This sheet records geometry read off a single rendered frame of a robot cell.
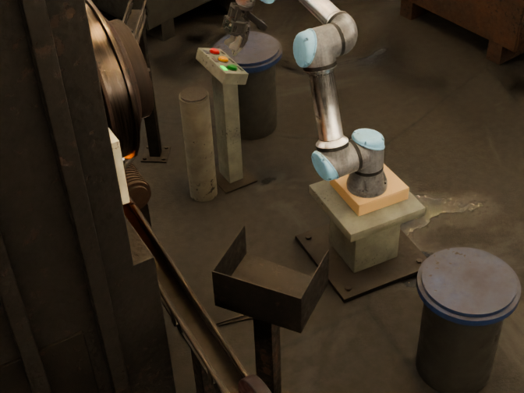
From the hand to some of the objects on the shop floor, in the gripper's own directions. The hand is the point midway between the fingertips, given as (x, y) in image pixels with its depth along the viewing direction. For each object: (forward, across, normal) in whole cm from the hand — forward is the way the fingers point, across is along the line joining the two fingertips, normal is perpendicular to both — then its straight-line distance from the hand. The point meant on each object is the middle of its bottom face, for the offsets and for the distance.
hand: (235, 52), depth 323 cm
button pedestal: (+63, -7, +21) cm, 67 cm away
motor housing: (+84, +28, -36) cm, 95 cm away
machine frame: (+103, +60, -89) cm, 149 cm away
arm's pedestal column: (+56, +64, +40) cm, 94 cm away
